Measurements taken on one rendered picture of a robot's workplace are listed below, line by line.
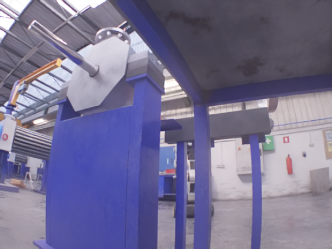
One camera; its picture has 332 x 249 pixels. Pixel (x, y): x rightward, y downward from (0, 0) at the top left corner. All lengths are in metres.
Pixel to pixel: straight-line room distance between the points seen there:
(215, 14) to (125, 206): 0.73
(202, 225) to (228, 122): 0.60
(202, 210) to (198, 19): 0.57
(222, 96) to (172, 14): 0.39
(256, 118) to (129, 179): 0.72
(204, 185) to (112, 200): 0.40
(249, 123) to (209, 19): 0.70
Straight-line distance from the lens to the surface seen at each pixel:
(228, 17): 0.47
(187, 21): 0.47
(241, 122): 1.05
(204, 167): 0.65
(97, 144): 0.93
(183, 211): 1.08
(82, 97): 1.11
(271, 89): 0.73
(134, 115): 0.83
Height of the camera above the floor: 0.47
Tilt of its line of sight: 19 degrees up
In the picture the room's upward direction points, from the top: 1 degrees clockwise
